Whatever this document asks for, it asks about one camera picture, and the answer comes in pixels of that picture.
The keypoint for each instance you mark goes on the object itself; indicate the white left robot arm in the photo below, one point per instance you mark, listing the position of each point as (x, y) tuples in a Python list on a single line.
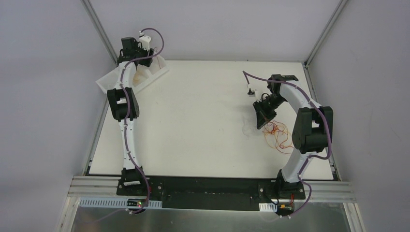
[(125, 110)]

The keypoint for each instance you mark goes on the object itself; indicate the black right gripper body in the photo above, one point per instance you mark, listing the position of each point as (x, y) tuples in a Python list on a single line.
[(264, 110)]

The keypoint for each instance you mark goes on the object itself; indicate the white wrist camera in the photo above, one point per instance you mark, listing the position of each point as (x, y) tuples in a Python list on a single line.
[(143, 41), (251, 90)]

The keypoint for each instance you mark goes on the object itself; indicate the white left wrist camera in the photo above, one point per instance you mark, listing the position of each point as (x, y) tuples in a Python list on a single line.
[(143, 41)]

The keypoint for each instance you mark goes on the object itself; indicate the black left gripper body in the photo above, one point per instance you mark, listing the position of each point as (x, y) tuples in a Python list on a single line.
[(146, 60)]

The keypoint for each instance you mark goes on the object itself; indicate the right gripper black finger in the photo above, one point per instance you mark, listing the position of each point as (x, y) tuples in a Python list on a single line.
[(267, 116), (261, 118)]

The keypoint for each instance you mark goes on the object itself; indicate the controller board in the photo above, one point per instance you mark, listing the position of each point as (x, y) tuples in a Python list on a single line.
[(285, 209), (137, 203)]

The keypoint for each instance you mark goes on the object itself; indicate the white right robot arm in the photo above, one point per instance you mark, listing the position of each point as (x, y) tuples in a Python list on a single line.
[(312, 132)]

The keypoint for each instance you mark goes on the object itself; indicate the white divided plastic tray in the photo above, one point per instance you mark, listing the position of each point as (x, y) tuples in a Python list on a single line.
[(136, 77)]

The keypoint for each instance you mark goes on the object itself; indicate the right controller board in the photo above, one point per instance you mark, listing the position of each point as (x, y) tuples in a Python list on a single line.
[(285, 209)]

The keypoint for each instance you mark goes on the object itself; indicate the left controller board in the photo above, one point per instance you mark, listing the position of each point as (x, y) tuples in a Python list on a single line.
[(137, 203)]

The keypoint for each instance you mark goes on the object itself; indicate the aluminium frame rail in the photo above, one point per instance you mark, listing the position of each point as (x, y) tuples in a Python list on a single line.
[(102, 191)]

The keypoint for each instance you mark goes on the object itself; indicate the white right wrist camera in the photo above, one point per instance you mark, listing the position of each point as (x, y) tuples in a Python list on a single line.
[(251, 90)]

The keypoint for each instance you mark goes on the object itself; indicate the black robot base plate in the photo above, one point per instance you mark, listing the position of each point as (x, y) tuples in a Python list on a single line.
[(209, 193)]

